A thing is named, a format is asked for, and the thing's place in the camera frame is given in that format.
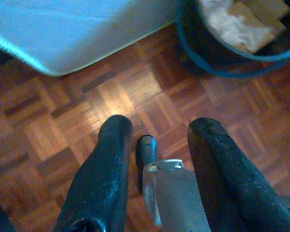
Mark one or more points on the brown cardboard scrap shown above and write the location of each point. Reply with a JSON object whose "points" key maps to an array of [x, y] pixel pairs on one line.
{"points": [[268, 14]]}

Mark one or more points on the grey quilted mattress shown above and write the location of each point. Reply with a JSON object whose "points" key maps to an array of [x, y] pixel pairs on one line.
{"points": [[75, 31]]}

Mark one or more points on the white crumpled paper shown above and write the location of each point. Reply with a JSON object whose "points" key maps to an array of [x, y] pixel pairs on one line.
{"points": [[232, 24]]}

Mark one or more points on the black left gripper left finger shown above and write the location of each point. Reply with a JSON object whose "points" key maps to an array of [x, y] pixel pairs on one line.
{"points": [[104, 169]]}

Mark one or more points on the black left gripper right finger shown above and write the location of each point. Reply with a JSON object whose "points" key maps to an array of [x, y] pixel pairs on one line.
{"points": [[227, 181]]}

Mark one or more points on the black bucket blue rim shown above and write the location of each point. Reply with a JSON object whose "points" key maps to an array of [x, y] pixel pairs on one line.
{"points": [[195, 36]]}

